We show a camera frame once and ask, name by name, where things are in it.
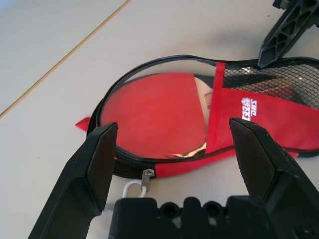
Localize red ping-pong paddle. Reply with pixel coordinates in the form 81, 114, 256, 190
103, 72, 215, 160

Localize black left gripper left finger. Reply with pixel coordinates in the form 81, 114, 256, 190
27, 121, 119, 239

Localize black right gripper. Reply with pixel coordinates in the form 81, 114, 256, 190
258, 0, 319, 70

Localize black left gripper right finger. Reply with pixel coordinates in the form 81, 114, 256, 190
228, 117, 319, 239

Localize red black paddle case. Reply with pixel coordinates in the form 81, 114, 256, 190
74, 54, 319, 180

